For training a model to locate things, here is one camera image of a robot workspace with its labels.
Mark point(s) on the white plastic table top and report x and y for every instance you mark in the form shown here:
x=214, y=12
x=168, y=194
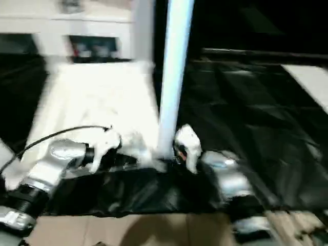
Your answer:
x=102, y=97

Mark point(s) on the white plastic table leg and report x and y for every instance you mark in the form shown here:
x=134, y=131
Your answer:
x=52, y=66
x=6, y=159
x=143, y=30
x=174, y=64

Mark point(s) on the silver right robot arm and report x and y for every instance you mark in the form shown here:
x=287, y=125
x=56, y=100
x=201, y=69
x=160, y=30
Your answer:
x=230, y=176

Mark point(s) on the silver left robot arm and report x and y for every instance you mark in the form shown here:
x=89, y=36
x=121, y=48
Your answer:
x=48, y=166

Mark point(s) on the black glossy mat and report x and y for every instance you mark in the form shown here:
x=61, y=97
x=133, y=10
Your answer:
x=256, y=115

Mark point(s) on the red white ceramic figure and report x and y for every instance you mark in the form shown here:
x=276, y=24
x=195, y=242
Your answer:
x=74, y=50

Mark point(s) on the white glass-door cabinet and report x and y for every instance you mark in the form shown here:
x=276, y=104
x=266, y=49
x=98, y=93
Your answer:
x=102, y=25

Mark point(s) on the white sideboard surface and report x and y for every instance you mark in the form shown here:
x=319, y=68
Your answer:
x=310, y=79

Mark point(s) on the black bundle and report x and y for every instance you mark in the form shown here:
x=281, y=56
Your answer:
x=71, y=5

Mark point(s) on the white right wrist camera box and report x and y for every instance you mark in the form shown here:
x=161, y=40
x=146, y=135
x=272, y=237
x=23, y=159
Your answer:
x=191, y=141

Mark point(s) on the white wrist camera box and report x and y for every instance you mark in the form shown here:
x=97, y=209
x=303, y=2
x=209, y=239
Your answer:
x=191, y=141
x=105, y=143

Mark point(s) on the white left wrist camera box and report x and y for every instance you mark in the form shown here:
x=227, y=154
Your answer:
x=105, y=143

